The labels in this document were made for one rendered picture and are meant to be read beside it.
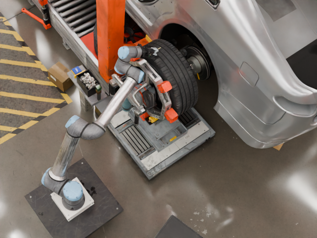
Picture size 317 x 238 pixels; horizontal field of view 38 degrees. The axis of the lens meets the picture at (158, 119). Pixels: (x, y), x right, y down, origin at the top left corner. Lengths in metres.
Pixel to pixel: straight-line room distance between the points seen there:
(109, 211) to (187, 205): 0.79
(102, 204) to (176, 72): 1.29
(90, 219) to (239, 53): 1.83
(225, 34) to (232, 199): 1.76
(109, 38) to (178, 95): 0.71
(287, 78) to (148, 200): 1.86
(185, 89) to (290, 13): 1.35
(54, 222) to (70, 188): 0.42
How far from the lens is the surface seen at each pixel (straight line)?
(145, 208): 4.29
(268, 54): 3.18
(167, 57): 3.64
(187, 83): 3.65
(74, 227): 3.93
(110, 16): 3.53
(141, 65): 3.64
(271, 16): 4.34
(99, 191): 4.02
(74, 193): 3.66
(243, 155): 4.66
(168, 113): 3.70
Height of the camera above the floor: 4.07
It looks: 60 degrees down
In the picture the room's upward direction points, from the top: 11 degrees clockwise
